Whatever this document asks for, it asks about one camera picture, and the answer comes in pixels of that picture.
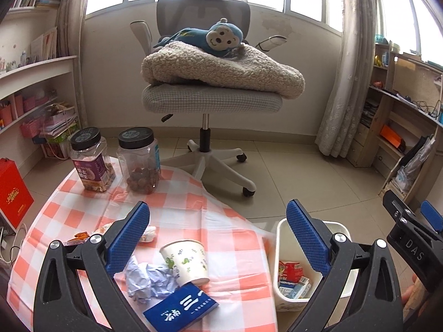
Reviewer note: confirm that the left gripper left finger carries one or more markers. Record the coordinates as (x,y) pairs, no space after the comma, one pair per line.
(60,302)

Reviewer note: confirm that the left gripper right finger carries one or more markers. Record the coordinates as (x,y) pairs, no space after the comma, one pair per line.
(375,302)

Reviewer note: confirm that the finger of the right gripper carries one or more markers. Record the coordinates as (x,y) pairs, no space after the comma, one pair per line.
(432,216)

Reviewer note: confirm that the small milk carton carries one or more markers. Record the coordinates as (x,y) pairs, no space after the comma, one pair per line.
(295,290)

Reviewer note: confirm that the small orange peel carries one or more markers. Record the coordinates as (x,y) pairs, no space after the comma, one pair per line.
(79,238)

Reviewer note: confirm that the blue white paper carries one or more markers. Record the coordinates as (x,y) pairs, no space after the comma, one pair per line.
(146,281)

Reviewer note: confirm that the white tissue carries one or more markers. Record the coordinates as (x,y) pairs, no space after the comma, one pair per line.
(102,229)
(148,235)

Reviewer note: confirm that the blue cigarette box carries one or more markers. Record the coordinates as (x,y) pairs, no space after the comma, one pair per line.
(183,308)

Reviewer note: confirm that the white paper cup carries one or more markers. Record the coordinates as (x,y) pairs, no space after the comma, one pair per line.
(187,261)

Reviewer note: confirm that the red snack bag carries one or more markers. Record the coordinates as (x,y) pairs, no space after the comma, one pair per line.
(290,271)

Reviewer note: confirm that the white trash bin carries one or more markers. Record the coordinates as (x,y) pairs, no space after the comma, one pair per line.
(287,249)

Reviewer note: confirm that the person right hand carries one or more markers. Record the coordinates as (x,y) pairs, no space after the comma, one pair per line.
(414,298)

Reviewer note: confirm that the wooden desk with shelves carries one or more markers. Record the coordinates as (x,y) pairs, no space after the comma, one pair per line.
(402,109)

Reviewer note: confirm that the red gift box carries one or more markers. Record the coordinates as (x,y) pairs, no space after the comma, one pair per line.
(15,198)

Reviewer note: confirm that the right grey curtain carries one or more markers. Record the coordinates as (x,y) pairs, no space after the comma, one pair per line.
(346,101)

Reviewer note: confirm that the grey curtain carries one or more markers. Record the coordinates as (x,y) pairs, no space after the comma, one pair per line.
(346,101)
(70,21)

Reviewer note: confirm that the red white checkered tablecloth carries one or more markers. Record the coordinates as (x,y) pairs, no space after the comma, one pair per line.
(180,208)

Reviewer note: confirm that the purple label nut jar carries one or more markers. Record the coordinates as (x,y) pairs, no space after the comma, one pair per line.
(91,160)

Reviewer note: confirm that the clear jar with nuts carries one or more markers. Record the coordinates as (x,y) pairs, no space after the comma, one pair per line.
(139,159)

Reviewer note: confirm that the beige fleece blanket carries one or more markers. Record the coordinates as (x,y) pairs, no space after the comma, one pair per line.
(243,68)

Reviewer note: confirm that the blue monkey plush toy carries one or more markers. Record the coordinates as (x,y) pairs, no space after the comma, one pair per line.
(218,40)

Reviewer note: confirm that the left grey curtain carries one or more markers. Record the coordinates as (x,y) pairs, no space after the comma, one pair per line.
(70,21)

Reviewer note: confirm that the grey mesh office chair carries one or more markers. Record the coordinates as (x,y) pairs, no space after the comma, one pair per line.
(204,99)

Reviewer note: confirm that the white wall bookshelf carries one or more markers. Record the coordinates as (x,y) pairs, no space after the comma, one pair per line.
(18,30)

